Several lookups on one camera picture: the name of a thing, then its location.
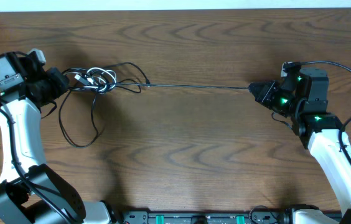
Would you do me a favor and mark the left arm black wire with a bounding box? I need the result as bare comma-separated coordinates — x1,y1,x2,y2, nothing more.
0,72,80,224

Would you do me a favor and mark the thin black cable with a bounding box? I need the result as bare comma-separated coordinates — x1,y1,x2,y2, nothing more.
58,62,251,149

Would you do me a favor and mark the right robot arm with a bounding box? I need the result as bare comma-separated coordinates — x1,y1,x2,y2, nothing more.
248,65,351,223

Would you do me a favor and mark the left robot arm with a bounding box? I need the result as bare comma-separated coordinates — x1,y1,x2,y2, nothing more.
0,49,122,223

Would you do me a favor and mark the thick black cable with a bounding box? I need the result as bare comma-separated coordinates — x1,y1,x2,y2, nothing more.
62,67,117,94

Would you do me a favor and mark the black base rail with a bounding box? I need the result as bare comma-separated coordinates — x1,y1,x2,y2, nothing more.
113,205,296,224

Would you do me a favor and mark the white cable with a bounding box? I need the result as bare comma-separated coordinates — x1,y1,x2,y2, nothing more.
74,67,118,94

